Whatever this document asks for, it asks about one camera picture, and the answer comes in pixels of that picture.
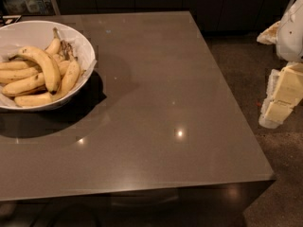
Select yellow banana front bottom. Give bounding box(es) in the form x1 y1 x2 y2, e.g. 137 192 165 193
14 93 52 107

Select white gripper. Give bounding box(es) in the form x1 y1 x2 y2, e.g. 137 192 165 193
258 0 303 129

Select white bowl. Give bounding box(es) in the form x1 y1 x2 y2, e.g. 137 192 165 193
0 20 97 113

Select yellow banana far left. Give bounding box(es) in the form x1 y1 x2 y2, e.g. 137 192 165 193
0 66 41 83

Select yellow banana top back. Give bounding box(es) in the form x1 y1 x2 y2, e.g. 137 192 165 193
45 27 61 55

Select yellow banana right side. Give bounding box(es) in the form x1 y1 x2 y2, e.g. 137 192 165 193
52 61 81 101

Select yellow banana middle left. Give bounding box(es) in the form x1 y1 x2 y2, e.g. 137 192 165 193
2 73 45 96

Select large curved yellow banana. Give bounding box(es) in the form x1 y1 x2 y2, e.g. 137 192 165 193
16 45 61 94

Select yellow banana upper left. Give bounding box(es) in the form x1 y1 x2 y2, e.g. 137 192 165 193
0 61 35 70

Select bottles on background shelf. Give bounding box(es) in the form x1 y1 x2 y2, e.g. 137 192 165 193
0 0 55 15

